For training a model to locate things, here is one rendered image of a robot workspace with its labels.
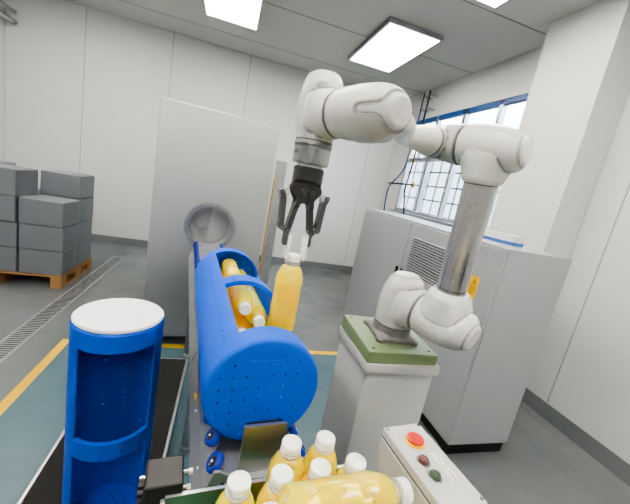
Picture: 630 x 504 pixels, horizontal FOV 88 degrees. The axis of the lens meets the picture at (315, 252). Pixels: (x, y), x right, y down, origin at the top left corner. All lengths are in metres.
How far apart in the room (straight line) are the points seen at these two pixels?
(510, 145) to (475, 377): 1.70
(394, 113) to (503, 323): 1.92
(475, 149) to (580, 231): 2.51
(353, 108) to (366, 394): 1.03
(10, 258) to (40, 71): 3.03
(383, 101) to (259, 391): 0.68
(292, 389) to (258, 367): 0.12
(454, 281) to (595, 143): 2.49
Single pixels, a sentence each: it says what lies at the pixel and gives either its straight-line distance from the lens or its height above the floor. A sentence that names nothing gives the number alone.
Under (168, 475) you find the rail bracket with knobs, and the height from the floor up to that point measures 1.00.
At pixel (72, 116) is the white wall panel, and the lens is 6.37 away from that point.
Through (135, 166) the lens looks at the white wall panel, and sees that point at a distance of 6.10.
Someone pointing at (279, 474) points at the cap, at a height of 1.11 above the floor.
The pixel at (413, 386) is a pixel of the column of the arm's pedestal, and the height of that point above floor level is 0.90.
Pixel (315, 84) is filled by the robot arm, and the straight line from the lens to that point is 0.81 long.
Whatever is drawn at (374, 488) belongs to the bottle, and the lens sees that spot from 0.61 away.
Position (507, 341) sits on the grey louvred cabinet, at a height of 0.86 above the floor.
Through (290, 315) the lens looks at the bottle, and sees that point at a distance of 0.87.
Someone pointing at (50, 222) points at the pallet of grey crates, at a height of 0.71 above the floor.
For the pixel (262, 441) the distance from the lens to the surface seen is 0.87.
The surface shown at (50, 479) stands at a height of 0.15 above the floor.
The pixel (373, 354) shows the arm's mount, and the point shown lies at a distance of 1.28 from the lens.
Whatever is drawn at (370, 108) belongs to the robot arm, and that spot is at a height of 1.75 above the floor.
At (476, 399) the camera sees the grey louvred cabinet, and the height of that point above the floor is 0.43.
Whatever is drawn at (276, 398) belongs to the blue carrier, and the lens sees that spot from 0.88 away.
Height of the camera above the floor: 1.60
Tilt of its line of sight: 11 degrees down
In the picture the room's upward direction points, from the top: 11 degrees clockwise
